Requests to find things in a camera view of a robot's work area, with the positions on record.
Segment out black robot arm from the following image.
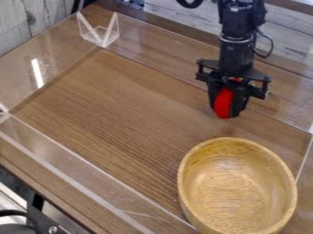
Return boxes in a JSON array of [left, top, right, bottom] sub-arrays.
[[195, 0, 274, 119]]

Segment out red toy strawberry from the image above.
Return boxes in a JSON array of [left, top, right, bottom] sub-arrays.
[[214, 88, 234, 119]]

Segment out black metal table bracket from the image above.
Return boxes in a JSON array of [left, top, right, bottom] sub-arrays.
[[26, 193, 84, 234]]

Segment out clear acrylic corner bracket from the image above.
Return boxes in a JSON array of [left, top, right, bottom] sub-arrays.
[[76, 13, 121, 48]]

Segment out clear acrylic tray wall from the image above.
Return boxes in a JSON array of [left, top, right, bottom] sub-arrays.
[[0, 7, 313, 234]]

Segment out black cable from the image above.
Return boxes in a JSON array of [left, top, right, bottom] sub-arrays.
[[0, 209, 32, 234]]

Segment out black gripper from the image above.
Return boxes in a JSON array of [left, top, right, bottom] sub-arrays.
[[195, 58, 272, 118]]

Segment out wooden oval bowl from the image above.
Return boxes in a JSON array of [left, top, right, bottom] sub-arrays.
[[178, 137, 297, 234]]

